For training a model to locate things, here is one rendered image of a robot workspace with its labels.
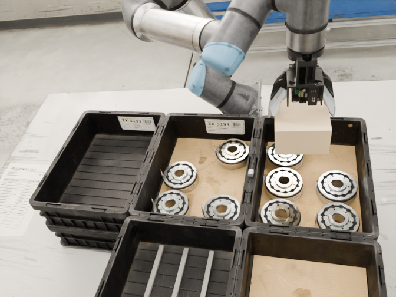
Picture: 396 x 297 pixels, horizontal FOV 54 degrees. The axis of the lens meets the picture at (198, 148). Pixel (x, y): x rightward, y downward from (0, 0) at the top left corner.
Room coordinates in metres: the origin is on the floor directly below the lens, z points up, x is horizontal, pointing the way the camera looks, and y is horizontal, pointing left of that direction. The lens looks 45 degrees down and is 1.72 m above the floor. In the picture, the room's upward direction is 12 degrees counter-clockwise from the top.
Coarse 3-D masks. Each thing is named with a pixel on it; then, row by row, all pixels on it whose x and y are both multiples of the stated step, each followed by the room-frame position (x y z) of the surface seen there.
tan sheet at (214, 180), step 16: (176, 144) 0.93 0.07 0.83; (192, 144) 0.92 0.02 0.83; (208, 144) 0.90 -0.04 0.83; (176, 160) 0.86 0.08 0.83; (192, 160) 0.84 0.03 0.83; (208, 160) 0.83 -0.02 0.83; (208, 176) 0.77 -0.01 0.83; (224, 176) 0.75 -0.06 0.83; (240, 176) 0.74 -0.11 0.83; (160, 192) 0.74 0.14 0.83; (192, 192) 0.72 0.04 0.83; (208, 192) 0.71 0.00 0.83; (224, 192) 0.69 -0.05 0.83; (240, 192) 0.68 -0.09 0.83; (192, 208) 0.66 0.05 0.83
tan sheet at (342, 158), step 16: (304, 160) 0.75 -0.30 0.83; (320, 160) 0.74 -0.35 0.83; (336, 160) 0.73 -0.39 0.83; (352, 160) 0.71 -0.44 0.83; (304, 176) 0.69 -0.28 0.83; (352, 176) 0.66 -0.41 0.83; (304, 192) 0.64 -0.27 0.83; (304, 208) 0.59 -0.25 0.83; (320, 208) 0.58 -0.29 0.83; (352, 208) 0.56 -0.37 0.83; (304, 224) 0.54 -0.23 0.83
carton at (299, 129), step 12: (288, 108) 0.67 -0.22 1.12; (300, 108) 0.66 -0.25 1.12; (312, 108) 0.65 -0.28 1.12; (324, 108) 0.64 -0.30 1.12; (276, 120) 0.64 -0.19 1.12; (288, 120) 0.63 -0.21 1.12; (300, 120) 0.62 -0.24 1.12; (312, 120) 0.61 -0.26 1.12; (324, 120) 0.61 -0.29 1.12; (276, 132) 0.60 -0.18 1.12; (288, 132) 0.60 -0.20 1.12; (300, 132) 0.59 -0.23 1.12; (312, 132) 0.58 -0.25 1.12; (324, 132) 0.58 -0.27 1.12; (276, 144) 0.60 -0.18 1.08; (288, 144) 0.60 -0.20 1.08; (300, 144) 0.59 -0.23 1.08; (312, 144) 0.58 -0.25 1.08; (324, 144) 0.58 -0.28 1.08
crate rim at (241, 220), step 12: (168, 120) 0.94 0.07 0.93; (252, 132) 0.81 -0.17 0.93; (156, 144) 0.84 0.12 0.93; (252, 144) 0.76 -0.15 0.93; (252, 156) 0.72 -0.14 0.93; (144, 180) 0.71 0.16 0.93; (132, 204) 0.64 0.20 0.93; (240, 204) 0.57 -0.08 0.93; (144, 216) 0.59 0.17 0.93; (156, 216) 0.59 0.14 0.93; (168, 216) 0.58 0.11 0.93; (180, 216) 0.57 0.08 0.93; (192, 216) 0.56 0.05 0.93; (240, 216) 0.53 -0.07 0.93; (240, 228) 0.51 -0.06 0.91
